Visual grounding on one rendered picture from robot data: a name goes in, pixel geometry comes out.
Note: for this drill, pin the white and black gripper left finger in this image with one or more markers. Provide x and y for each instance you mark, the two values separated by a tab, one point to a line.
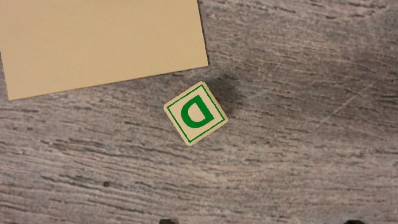
166	221

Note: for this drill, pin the beige mat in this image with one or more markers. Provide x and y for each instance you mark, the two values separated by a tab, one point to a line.
50	46

